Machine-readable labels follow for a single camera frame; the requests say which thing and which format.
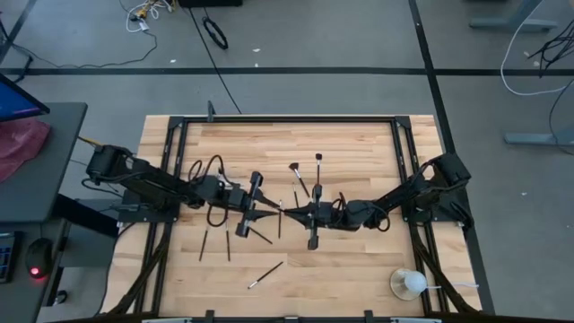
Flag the white lamp cable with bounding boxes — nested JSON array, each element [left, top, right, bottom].
[[423, 281, 480, 291]]

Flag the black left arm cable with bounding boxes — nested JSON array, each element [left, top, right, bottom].
[[187, 154, 235, 229]]

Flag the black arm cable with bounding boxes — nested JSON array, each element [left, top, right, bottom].
[[330, 191, 392, 233], [187, 154, 235, 229]]

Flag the computer monitor blue screen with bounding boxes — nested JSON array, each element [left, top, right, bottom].
[[0, 74, 51, 123]]

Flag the fan makeup brush brown bristles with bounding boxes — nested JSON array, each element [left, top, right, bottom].
[[288, 161, 311, 199]]

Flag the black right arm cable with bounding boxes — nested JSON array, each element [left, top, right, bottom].
[[330, 191, 392, 233]]

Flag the thin black brush with lettering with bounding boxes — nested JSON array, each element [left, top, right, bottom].
[[247, 261, 284, 290]]

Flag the pink cloth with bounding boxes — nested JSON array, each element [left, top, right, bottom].
[[0, 118, 52, 184]]

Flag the coiled black cable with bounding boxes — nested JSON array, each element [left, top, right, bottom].
[[201, 15, 230, 50]]

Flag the thin black floor cable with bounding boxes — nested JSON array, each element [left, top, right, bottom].
[[0, 31, 159, 71]]

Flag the black cable bundle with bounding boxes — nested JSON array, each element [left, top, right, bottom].
[[527, 29, 574, 77]]

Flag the yellow and green cable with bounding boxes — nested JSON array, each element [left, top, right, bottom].
[[76, 135, 107, 149]]

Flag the white floor cable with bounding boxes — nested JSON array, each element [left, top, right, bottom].
[[500, 0, 574, 97]]

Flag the white and yellow cable bundle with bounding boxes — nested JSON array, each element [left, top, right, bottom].
[[124, 0, 174, 34]]

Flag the grey desk foot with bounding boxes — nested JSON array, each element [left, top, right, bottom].
[[468, 0, 560, 34], [504, 129, 574, 147]]

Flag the black aluminium table frame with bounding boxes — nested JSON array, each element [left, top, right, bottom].
[[100, 114, 497, 323]]

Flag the white cup on lid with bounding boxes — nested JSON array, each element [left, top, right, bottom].
[[388, 267, 429, 301]]

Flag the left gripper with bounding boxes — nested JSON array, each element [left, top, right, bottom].
[[225, 170, 281, 239]]

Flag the black keyboard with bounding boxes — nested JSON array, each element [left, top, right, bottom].
[[0, 231, 15, 284]]

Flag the black computer mouse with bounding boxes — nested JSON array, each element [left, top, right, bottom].
[[25, 237, 55, 280]]

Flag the dark grey desk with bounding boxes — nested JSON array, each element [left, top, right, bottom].
[[0, 101, 120, 323]]

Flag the long black floor cable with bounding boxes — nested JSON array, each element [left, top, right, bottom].
[[187, 6, 244, 116]]

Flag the black box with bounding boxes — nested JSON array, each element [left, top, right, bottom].
[[178, 0, 244, 8]]

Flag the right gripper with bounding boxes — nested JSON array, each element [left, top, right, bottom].
[[283, 183, 349, 251]]

